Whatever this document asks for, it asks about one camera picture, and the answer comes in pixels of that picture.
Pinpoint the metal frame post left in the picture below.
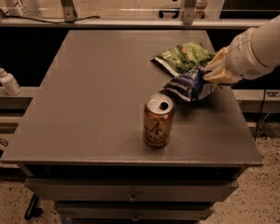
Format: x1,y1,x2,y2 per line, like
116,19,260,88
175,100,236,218
60,0,77,22

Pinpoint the drawer knob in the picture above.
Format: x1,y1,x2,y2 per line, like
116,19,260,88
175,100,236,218
131,216,140,222
129,193,138,203

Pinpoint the grey drawer cabinet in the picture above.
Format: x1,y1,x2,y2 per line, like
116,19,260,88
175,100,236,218
3,30,262,224

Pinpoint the upper drawer knob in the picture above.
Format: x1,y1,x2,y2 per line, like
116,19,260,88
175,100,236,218
129,193,138,203

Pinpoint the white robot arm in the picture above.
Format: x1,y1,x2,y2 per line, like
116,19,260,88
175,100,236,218
203,15,280,84

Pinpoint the black cable on ledge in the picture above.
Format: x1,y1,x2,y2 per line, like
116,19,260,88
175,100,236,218
0,0,101,24

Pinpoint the orange soda can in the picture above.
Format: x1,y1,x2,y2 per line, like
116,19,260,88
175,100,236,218
143,94,175,147

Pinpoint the green chip bag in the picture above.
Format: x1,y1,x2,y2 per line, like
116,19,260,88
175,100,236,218
151,42,216,77

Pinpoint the lower drawer knob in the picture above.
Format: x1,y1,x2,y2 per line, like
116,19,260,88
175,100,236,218
131,216,140,222

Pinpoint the metal frame post right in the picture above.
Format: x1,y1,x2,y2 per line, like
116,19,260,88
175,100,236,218
181,0,197,24

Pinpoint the blue chip bag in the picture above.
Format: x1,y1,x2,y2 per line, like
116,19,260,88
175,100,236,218
161,68,221,102

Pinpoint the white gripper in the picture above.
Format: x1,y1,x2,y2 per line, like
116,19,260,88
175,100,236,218
203,28,273,84

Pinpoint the white pump bottle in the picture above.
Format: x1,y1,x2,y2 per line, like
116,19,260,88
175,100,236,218
0,65,21,95

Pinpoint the metal frame post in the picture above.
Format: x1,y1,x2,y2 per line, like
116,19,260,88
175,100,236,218
60,0,77,22
181,0,197,24

